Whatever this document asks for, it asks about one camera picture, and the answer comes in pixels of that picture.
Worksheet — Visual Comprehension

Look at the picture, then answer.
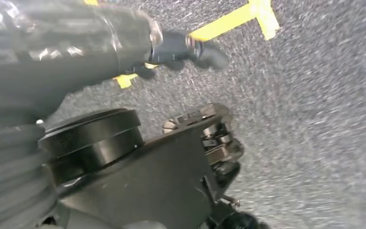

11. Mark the black robot body joint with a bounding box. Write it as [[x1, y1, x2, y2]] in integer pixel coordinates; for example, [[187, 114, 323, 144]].
[[37, 103, 263, 229]]

